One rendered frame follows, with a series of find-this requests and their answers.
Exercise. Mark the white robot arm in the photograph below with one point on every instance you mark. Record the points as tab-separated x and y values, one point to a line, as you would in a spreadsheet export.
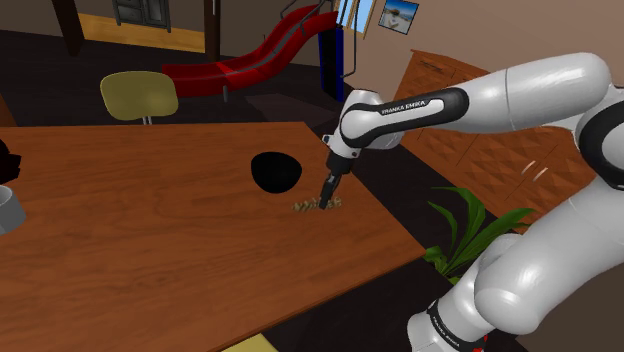
536	92

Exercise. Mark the black bowl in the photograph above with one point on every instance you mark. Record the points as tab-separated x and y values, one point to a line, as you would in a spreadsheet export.
275	171

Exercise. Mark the framed beach wall picture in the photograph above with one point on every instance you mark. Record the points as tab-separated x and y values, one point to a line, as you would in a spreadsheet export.
398	15

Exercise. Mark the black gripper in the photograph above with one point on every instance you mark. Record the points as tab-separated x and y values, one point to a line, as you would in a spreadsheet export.
333	183

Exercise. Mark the black object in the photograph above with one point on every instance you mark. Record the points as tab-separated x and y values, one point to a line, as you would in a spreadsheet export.
7	163

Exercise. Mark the window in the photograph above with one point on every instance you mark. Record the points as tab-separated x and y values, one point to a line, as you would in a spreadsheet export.
358	14

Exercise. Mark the brown wooden table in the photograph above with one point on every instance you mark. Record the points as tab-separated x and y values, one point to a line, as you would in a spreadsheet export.
146	219

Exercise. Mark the grey cup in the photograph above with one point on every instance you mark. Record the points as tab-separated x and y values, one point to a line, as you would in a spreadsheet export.
7	209

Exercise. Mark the red slide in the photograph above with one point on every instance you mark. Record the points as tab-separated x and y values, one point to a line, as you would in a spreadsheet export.
253	61

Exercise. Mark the dark cabinet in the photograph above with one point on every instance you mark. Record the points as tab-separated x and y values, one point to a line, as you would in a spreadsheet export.
142	12

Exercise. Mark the brown wooden cabinet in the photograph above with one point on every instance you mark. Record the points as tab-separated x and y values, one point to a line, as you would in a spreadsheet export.
492	156

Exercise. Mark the olive green chair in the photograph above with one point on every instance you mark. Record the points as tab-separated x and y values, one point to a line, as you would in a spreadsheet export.
139	95

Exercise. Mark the green potted plant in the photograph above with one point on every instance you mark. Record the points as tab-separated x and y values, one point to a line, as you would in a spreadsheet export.
468	234

